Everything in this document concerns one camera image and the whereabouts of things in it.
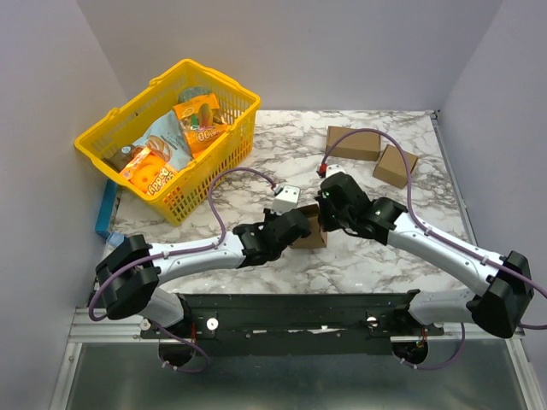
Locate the brown cardboard box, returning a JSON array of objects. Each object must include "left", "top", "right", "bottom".
[{"left": 290, "top": 204, "right": 327, "bottom": 249}]

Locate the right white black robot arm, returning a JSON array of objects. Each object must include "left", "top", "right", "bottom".
[{"left": 315, "top": 171, "right": 533, "bottom": 338}]

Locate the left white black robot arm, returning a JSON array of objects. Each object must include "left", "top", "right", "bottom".
[{"left": 88, "top": 209, "right": 310, "bottom": 337}]

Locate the small folded cardboard box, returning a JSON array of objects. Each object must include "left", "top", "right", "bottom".
[{"left": 373, "top": 145, "right": 408, "bottom": 189}]

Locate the large folded cardboard box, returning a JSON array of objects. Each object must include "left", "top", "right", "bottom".
[{"left": 326, "top": 126, "right": 381, "bottom": 161}]

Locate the blue flat box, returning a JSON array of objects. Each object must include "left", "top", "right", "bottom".
[{"left": 95, "top": 179, "right": 118, "bottom": 239}]

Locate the orange mango snack bag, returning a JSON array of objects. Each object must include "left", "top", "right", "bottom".
[{"left": 173, "top": 93, "right": 228, "bottom": 159}]

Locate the orange apple snack bag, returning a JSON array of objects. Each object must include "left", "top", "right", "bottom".
[{"left": 120, "top": 147, "right": 177, "bottom": 196}]

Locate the yellow plastic shopping basket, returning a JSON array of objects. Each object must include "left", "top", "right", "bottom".
[{"left": 74, "top": 59, "right": 261, "bottom": 226}]

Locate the light blue bread bag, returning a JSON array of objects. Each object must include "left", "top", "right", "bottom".
[{"left": 131, "top": 111, "right": 193, "bottom": 171}]

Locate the light blue small carton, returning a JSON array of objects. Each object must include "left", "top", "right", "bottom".
[{"left": 106, "top": 232, "right": 125, "bottom": 247}]

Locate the green round snack pack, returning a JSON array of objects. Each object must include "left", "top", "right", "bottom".
[{"left": 178, "top": 86, "right": 212, "bottom": 103}]

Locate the dark brown snack pack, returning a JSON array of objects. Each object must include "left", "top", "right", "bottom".
[{"left": 103, "top": 150, "right": 132, "bottom": 173}]

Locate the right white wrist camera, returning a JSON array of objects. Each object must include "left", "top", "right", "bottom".
[{"left": 317, "top": 163, "right": 345, "bottom": 179}]

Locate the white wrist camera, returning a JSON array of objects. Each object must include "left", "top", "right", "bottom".
[
  {"left": 271, "top": 184, "right": 301, "bottom": 214},
  {"left": 317, "top": 163, "right": 345, "bottom": 179}
]

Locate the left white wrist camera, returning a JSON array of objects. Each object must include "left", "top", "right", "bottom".
[{"left": 271, "top": 184, "right": 301, "bottom": 214}]

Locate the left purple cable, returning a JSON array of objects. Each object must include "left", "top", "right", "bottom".
[{"left": 87, "top": 167, "right": 281, "bottom": 373}]

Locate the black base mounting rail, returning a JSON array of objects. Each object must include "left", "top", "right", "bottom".
[{"left": 140, "top": 290, "right": 444, "bottom": 364}]

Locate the aluminium extrusion frame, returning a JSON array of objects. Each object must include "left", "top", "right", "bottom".
[{"left": 68, "top": 309, "right": 526, "bottom": 343}]

